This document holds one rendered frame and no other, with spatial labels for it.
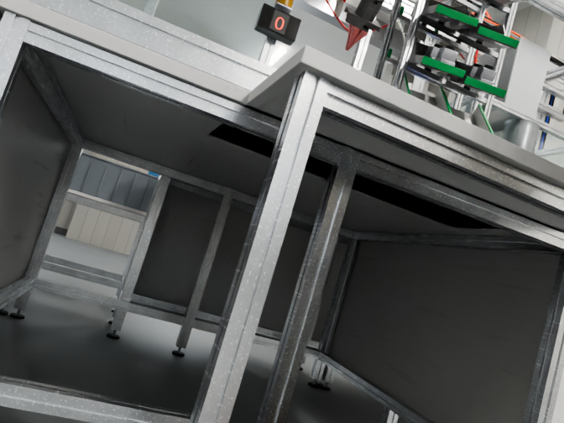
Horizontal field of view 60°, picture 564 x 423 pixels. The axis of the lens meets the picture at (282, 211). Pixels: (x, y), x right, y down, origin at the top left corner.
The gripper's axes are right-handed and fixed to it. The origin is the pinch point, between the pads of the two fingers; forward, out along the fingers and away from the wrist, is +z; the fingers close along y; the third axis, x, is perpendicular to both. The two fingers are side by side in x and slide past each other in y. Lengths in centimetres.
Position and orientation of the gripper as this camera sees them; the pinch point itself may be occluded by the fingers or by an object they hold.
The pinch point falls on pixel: (347, 47)
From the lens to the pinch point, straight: 149.0
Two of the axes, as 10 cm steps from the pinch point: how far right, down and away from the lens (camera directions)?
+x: 0.3, 6.0, -8.0
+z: -4.1, 7.3, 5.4
